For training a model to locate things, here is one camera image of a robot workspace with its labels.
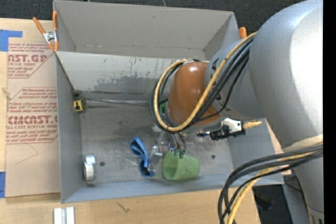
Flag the black cylinder on white bracket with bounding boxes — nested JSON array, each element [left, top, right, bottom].
[[196, 117, 263, 141]]

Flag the yellow and black small block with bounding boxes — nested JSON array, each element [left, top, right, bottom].
[[72, 98, 88, 114]]

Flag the brown cardboard board red print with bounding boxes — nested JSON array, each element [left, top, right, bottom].
[[0, 17, 62, 199]]

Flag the blue sunglasses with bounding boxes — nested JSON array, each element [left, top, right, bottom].
[[130, 136, 156, 178]]

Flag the silver and white ring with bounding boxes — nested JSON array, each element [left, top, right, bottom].
[[82, 154, 98, 183]]

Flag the green plastic cup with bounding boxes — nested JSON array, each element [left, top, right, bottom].
[[162, 151, 201, 181]]

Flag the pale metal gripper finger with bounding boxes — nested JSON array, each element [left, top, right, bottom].
[[151, 146, 165, 176], [150, 140, 160, 164]]

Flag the grey metal bin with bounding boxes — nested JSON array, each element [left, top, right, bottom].
[[52, 0, 285, 204]]

